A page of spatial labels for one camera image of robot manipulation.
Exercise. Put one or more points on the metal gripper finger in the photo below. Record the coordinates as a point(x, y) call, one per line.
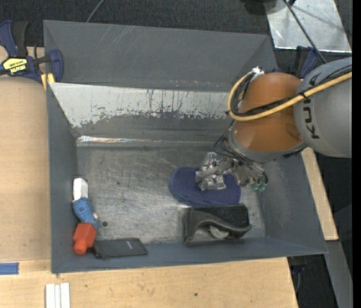
point(213, 183)
point(209, 164)

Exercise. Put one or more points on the dark blue dotted cloth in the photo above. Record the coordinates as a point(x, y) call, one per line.
point(186, 188)

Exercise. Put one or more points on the grey metal bin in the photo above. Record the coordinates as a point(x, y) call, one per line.
point(135, 178)

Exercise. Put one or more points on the black flat box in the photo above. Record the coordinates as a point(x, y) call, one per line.
point(120, 247)

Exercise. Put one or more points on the white and blue toy figure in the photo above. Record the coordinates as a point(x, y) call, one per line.
point(84, 208)

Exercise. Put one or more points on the red-orange block with peg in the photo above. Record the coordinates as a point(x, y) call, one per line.
point(84, 234)

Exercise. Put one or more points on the pale wood board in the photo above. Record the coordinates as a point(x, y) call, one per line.
point(16, 172)

